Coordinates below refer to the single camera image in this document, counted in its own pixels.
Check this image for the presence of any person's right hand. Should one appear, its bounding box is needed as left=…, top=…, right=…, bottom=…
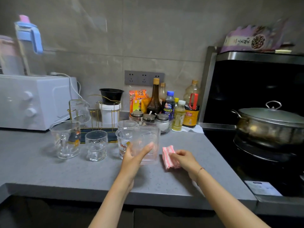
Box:
left=169, top=149, right=204, bottom=182

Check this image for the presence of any person's left hand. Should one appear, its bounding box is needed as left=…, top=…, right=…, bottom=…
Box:
left=120, top=142, right=155, bottom=186

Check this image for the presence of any pink striped cloth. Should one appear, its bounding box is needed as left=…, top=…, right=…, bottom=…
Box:
left=162, top=145, right=181, bottom=170

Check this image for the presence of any cartoon cat print glass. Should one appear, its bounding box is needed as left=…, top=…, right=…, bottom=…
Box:
left=116, top=127, right=135, bottom=159

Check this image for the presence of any embossed ribbed clear glass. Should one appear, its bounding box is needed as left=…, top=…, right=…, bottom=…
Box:
left=132, top=125, right=161, bottom=165

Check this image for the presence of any gold wire cup rack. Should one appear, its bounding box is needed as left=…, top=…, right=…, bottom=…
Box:
left=67, top=94, right=123, bottom=144

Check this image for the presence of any short textured glass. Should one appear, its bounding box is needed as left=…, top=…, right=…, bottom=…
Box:
left=85, top=130, right=108, bottom=162

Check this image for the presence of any small ribbed clear glass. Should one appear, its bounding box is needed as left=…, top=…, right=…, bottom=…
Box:
left=117, top=120, right=138, bottom=130

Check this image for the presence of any penguin print glass mug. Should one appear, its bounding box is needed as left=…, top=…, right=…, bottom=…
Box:
left=49, top=120, right=81, bottom=160

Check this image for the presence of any tall ribbed clear glass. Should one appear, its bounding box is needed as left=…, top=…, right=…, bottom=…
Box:
left=70, top=99, right=92, bottom=125

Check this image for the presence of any person's right forearm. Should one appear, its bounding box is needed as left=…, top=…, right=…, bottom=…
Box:
left=194, top=168, right=271, bottom=228

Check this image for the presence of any person's left forearm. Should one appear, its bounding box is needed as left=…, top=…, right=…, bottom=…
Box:
left=88, top=174, right=135, bottom=228

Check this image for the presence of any white paper towel sheet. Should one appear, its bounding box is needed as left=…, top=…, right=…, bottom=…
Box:
left=171, top=125, right=204, bottom=134

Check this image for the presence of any clear round condiment tray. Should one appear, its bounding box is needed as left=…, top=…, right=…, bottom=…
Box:
left=129, top=117, right=173, bottom=134

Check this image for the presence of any yellow liquid bottle white cap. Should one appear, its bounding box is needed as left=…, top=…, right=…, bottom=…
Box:
left=171, top=100, right=186, bottom=131

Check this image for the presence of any white plastic bucket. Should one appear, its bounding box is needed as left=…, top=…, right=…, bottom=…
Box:
left=99, top=103, right=122, bottom=127

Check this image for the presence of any dark bottle blue cap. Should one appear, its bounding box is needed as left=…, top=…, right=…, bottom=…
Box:
left=162, top=91, right=175, bottom=121

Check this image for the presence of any yellow seasoning pouch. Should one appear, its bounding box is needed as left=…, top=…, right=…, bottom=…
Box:
left=141, top=97, right=152, bottom=114

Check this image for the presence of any dark brown glass bottle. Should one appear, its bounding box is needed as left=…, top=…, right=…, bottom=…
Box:
left=147, top=78, right=163, bottom=115

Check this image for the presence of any orange seasoning packet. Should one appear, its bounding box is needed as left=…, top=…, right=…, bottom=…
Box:
left=129, top=89, right=148, bottom=114

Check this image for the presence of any black plastic bowl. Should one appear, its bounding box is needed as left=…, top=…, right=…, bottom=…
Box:
left=99, top=88, right=124, bottom=105

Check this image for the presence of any clear bottle brown cap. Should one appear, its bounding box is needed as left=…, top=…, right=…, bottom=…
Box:
left=159, top=83, right=168, bottom=102

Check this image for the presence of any white label sticker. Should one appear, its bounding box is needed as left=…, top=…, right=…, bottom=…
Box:
left=244, top=180, right=283, bottom=197

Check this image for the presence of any stainless steel pot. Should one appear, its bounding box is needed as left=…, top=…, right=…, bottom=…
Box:
left=231, top=109, right=304, bottom=148

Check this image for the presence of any steel pot lid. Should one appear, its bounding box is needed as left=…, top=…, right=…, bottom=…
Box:
left=237, top=101, right=304, bottom=128

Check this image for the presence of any white microwave oven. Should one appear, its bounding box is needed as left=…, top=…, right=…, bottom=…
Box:
left=0, top=74, right=79, bottom=131

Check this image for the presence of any purple food packet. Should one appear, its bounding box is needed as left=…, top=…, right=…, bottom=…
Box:
left=220, top=19, right=289, bottom=54

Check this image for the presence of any clear jug blue lid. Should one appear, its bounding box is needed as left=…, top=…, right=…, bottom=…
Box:
left=15, top=15, right=47, bottom=76

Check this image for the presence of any clear container pink lid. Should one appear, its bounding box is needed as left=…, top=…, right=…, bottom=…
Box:
left=0, top=35, right=25, bottom=76

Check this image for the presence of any large bottle red handle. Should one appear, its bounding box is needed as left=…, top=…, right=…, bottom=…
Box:
left=182, top=80, right=200, bottom=129

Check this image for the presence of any grey wall socket panel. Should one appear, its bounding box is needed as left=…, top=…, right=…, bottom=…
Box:
left=124, top=70, right=165, bottom=86

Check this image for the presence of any white power cable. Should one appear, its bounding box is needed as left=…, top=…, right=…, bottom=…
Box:
left=50, top=72, right=84, bottom=100

